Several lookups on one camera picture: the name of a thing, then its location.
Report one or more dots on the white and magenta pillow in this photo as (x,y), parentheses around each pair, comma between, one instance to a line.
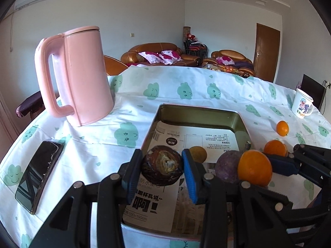
(151,56)
(225,60)
(170,56)

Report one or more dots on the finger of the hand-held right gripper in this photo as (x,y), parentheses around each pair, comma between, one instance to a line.
(283,165)
(305,215)

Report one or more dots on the purple passion fruit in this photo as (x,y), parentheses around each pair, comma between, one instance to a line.
(227,166)

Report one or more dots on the brown leather sofa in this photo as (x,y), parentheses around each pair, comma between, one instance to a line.
(152,47)

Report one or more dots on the purple cloth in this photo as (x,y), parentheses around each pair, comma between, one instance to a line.
(243,64)

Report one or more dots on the orange-brown chair back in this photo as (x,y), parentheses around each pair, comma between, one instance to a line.
(113,66)

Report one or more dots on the small orange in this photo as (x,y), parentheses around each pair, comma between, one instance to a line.
(282,128)

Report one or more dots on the brown wooden door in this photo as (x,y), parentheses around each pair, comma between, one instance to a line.
(266,54)

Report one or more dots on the printed paper sheet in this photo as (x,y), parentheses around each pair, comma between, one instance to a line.
(196,139)

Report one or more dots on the coffee table with snacks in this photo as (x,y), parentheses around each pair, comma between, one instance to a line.
(225,68)

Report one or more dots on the yellow-brown round fruit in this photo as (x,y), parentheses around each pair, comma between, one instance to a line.
(198,154)

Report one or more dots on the pink electric kettle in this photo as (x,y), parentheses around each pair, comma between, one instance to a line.
(85,77)

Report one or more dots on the large orange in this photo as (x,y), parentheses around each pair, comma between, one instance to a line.
(254,169)

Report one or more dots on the dark brown round fruit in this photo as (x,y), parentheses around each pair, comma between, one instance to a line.
(161,165)

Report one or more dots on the medium orange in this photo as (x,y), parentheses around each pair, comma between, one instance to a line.
(275,147)

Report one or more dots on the brown leather armchair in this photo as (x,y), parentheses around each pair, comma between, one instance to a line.
(232,54)

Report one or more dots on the stacked dark chairs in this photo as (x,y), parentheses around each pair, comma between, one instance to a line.
(195,47)

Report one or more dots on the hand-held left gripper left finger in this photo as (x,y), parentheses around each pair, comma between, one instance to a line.
(132,171)

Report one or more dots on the white cloud-print tablecloth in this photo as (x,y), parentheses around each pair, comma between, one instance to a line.
(181,87)

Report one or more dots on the white cartoon mug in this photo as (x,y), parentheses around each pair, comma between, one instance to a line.
(301,103)

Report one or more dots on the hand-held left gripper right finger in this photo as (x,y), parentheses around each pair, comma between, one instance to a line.
(190,177)

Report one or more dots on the black monitor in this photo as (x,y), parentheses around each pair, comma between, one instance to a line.
(311,90)

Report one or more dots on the metal tin box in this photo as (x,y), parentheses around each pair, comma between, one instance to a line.
(196,115)

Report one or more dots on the wall power socket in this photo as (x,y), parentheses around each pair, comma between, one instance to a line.
(328,85)

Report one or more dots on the dark purple stool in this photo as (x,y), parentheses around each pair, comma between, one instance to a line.
(28,106)

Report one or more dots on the black smartphone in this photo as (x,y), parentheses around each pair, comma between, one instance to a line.
(38,175)

